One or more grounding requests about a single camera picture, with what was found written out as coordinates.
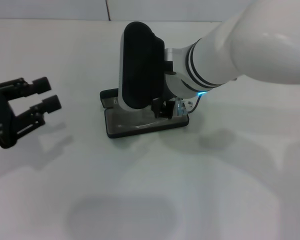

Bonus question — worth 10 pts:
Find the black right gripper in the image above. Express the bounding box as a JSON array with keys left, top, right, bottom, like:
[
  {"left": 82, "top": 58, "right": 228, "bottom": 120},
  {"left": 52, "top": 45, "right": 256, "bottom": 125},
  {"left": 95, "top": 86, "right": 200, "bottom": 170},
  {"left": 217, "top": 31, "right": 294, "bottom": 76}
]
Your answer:
[{"left": 151, "top": 93, "right": 177, "bottom": 119}]

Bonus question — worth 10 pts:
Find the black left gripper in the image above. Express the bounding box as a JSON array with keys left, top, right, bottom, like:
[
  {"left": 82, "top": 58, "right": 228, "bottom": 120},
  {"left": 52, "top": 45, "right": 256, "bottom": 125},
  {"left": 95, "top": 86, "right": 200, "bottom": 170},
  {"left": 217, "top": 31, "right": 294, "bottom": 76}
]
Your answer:
[{"left": 0, "top": 75, "right": 63, "bottom": 150}]

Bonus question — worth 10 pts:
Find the black glasses case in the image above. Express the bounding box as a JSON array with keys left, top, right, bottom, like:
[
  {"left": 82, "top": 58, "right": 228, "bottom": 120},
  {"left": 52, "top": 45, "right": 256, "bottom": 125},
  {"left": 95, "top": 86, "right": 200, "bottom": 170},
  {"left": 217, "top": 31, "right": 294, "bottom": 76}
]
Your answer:
[{"left": 99, "top": 87, "right": 191, "bottom": 139}]

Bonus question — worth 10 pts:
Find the right gripper metal connector plug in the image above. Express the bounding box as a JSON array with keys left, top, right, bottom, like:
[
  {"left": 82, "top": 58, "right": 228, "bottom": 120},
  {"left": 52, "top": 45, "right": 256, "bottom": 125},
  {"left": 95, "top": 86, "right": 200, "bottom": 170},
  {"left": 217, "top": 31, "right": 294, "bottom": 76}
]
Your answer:
[{"left": 173, "top": 98, "right": 194, "bottom": 117}]

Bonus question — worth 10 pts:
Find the right gripper dark cable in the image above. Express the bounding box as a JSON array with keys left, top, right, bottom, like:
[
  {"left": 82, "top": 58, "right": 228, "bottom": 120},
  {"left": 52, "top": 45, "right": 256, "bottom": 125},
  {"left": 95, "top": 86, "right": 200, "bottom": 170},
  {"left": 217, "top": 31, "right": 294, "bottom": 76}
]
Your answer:
[{"left": 189, "top": 94, "right": 204, "bottom": 115}]

